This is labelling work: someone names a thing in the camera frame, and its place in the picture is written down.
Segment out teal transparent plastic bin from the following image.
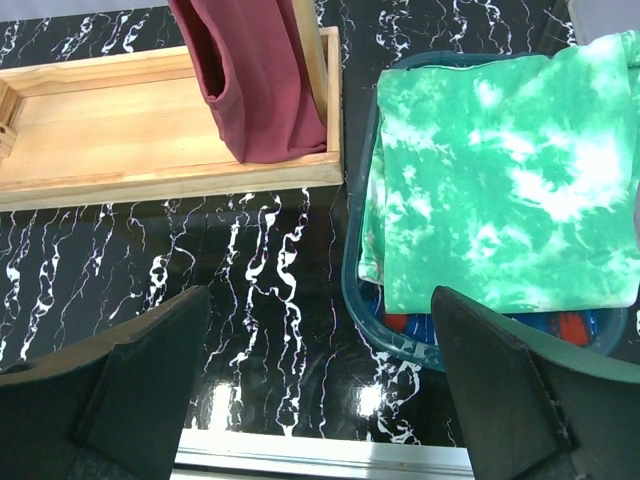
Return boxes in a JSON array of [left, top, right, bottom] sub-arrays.
[[342, 49, 629, 372]]

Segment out black marbled table mat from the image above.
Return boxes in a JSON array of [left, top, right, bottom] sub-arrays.
[[1, 0, 575, 447]]

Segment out green patterned garment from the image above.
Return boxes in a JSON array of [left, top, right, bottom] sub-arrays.
[[357, 31, 639, 313]]

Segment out wooden clothes rack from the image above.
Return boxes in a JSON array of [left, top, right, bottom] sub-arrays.
[[1, 1, 343, 211]]

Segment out blue patterned trousers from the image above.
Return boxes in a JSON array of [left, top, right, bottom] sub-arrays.
[[372, 307, 607, 347]]

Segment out maroon tank top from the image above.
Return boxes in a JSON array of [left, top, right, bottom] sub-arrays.
[[169, 0, 326, 164]]

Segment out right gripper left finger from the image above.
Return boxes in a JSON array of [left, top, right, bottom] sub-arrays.
[[1, 287, 211, 479]]

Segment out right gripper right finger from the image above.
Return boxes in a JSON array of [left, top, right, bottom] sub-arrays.
[[431, 286, 639, 479]]

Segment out aluminium mounting rail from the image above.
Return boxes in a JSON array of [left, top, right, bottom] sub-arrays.
[[175, 429, 474, 479]]

